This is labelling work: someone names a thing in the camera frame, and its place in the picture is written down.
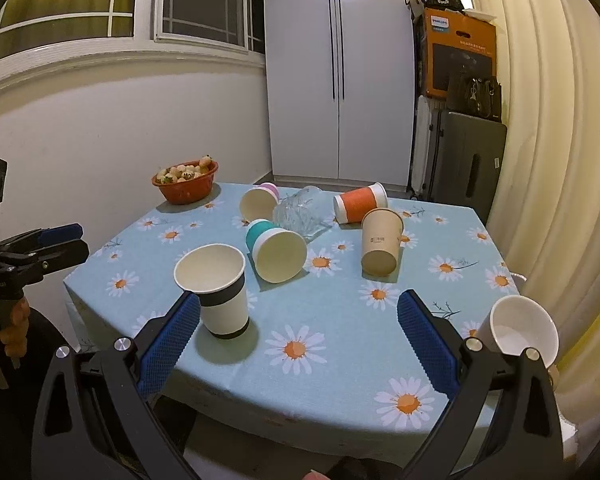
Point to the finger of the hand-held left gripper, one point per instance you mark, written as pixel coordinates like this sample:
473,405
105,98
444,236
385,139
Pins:
65,252
60,233

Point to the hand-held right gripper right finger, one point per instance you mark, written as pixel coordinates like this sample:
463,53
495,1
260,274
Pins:
425,346

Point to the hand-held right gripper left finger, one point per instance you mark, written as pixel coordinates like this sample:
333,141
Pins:
172,341

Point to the black banded white paper cup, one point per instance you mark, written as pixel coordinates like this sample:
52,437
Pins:
222,290

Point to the white ceramic cup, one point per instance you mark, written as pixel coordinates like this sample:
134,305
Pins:
522,325

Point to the tan paper cup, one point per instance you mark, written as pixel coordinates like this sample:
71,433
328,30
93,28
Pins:
381,237

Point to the teal paper cup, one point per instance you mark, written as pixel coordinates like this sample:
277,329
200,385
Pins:
280,257

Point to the orange paper cup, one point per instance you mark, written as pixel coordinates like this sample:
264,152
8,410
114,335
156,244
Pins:
362,202

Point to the pink striped paper cup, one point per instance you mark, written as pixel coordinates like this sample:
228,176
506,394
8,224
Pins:
254,204

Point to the clear glass cup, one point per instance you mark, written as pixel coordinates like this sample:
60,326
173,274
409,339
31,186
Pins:
300,212

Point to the person's left hand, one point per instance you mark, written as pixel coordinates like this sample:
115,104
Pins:
15,325

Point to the blue daisy print tablecloth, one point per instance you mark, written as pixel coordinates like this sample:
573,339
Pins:
340,322

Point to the red plastic bowl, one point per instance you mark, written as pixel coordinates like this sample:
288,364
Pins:
185,191

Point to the grey suitcase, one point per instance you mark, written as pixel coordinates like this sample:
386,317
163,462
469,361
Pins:
460,160

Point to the white framed window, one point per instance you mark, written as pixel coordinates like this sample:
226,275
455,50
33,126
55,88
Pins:
60,5

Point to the cream curtain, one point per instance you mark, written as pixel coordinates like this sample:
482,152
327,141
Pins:
555,135

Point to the black handbag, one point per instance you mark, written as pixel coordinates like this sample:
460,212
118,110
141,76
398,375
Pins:
475,97

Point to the white wardrobe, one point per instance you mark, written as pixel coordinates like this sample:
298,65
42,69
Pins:
370,85

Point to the orange cardboard box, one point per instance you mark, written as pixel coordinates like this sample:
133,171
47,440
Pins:
462,55

